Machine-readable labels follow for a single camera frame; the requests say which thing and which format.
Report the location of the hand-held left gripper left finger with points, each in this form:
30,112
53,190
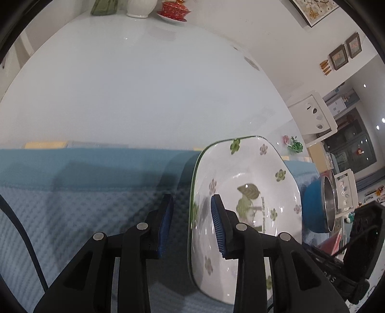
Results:
166,222

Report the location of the green glass vase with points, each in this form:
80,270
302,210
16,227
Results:
103,7

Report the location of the blue steel bowl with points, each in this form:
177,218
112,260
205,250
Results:
312,207

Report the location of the white cutout chair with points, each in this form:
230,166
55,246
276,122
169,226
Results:
350,180
303,116

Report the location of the green frog toy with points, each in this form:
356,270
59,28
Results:
296,147

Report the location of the small brown picture frame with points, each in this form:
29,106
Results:
338,57
353,45

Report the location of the large dark picture frame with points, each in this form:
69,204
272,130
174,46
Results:
315,10

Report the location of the flower print white plate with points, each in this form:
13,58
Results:
252,180

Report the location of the red saucer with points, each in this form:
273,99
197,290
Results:
171,20

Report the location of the white ribbed vase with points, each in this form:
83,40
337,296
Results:
141,7

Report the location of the dark glass cabinet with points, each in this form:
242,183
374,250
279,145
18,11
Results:
358,135

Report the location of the red lidded teacup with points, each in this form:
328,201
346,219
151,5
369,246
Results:
173,9

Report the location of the orange hanging ornaments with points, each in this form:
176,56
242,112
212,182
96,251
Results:
324,64

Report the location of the red plate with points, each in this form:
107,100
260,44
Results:
332,243

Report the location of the light blue textured mat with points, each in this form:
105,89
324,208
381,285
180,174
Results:
75,195

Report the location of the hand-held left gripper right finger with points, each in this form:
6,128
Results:
217,228

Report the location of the small pink flower toy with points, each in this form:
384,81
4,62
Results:
285,139

